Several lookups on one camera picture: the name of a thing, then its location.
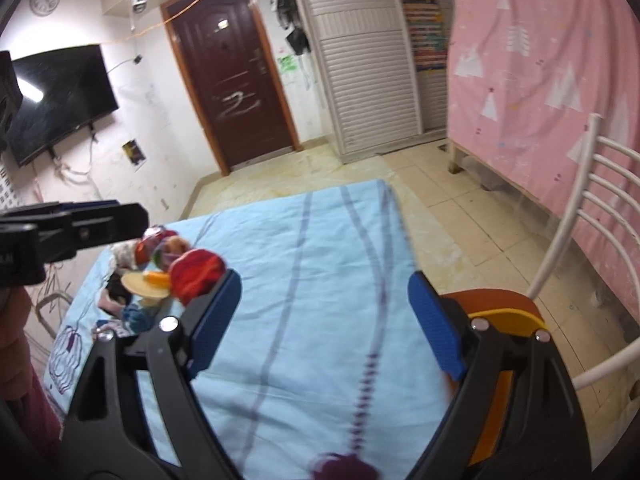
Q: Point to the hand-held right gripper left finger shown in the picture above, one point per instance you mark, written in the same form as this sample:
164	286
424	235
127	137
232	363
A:
217	322

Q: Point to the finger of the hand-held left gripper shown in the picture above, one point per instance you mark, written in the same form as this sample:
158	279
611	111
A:
100	232
65	206

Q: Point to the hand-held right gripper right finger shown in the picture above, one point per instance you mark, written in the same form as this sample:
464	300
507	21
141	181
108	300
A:
435	330

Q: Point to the white cloth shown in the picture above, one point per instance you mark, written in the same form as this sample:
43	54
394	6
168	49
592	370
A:
122	255

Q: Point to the white perforated panel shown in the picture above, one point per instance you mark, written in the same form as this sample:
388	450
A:
11	190

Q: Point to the orange pink ball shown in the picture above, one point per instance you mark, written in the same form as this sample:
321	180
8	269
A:
176	247

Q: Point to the blue yarn ball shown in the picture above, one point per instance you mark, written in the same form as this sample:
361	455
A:
135	317

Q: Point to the light blue tablecloth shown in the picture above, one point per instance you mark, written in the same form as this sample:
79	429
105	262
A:
310	285

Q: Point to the white metal chair back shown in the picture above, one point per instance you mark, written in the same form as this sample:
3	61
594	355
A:
565	210

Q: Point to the dark brown door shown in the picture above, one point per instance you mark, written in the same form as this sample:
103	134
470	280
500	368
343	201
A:
230	70

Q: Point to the pink printed bed sheet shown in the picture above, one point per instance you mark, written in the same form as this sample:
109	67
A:
540	85

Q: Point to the white louvered wardrobe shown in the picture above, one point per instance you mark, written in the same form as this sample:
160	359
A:
370	60

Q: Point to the colourful chart poster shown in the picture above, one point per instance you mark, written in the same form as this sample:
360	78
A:
425	35

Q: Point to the small dark wall picture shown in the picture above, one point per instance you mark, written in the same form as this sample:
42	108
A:
134	152

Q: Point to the black wall television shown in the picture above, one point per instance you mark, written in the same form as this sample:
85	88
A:
60	95

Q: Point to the wooden bed frame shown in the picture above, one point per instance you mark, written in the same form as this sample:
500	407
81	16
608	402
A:
454	157

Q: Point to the round wall clock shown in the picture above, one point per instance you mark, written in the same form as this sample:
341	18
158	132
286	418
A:
45	0

